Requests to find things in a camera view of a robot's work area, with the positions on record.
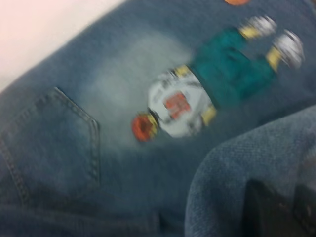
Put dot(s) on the blue denim pants basketball print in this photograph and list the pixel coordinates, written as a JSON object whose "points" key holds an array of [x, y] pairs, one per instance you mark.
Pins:
{"points": [[98, 123]]}

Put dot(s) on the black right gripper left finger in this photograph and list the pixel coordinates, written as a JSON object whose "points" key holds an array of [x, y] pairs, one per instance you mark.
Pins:
{"points": [[269, 212]]}

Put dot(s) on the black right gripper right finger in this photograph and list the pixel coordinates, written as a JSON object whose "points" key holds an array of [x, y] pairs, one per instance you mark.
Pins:
{"points": [[307, 207]]}

